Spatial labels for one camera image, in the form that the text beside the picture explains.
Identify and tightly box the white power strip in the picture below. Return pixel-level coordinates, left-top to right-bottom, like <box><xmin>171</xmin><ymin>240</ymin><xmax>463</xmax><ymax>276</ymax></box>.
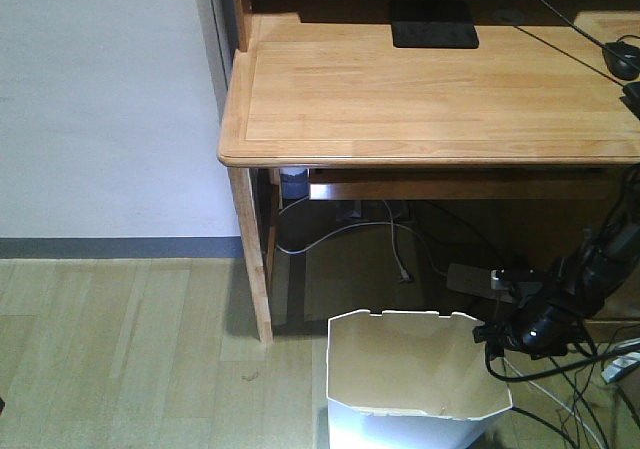
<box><xmin>446</xmin><ymin>263</ymin><xmax>513</xmax><ymax>303</ymax></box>

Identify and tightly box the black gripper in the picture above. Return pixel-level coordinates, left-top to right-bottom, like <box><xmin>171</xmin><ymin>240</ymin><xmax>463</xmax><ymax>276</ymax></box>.
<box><xmin>472</xmin><ymin>293</ymin><xmax>585</xmax><ymax>359</ymax></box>

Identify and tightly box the black monitor stand base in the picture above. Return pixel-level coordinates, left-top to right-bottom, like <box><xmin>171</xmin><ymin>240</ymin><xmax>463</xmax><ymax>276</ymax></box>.
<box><xmin>389</xmin><ymin>0</ymin><xmax>479</xmax><ymax>49</ymax></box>

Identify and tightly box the black computer mouse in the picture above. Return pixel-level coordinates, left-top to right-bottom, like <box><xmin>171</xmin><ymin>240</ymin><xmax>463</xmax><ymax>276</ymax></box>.
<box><xmin>602</xmin><ymin>41</ymin><xmax>639</xmax><ymax>81</ymax></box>

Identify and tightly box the black cable on desk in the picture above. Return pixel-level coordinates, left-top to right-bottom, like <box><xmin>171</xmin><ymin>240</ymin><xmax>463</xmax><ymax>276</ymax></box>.
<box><xmin>502</xmin><ymin>0</ymin><xmax>631</xmax><ymax>90</ymax></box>

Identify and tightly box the white cable under desk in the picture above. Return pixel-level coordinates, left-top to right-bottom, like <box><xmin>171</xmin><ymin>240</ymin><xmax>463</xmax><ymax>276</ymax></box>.
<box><xmin>276</xmin><ymin>196</ymin><xmax>454</xmax><ymax>285</ymax></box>

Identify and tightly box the black object desk edge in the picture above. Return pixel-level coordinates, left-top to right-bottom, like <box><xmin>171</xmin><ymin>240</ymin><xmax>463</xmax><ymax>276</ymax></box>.
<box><xmin>621</xmin><ymin>81</ymin><xmax>640</xmax><ymax>116</ymax></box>

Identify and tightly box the wooden desk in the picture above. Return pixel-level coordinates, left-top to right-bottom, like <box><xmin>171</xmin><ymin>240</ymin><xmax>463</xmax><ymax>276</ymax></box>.
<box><xmin>218</xmin><ymin>0</ymin><xmax>639</xmax><ymax>342</ymax></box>

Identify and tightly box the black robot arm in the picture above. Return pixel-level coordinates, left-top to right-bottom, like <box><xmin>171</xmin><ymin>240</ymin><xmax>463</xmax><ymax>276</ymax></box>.
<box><xmin>473</xmin><ymin>164</ymin><xmax>639</xmax><ymax>360</ymax></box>

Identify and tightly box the white trash bin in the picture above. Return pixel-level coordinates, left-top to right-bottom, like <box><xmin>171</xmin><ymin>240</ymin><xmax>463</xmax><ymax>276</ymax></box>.
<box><xmin>326</xmin><ymin>310</ymin><xmax>513</xmax><ymax>448</ymax></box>

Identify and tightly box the grey cylinder under desk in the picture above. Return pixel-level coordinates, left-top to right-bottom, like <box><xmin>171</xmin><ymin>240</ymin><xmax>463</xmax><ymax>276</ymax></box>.
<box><xmin>280</xmin><ymin>167</ymin><xmax>309</xmax><ymax>199</ymax></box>

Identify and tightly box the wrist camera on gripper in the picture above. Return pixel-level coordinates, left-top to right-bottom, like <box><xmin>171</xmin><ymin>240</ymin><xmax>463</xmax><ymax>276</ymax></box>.
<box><xmin>490</xmin><ymin>269</ymin><xmax>546</xmax><ymax>295</ymax></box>

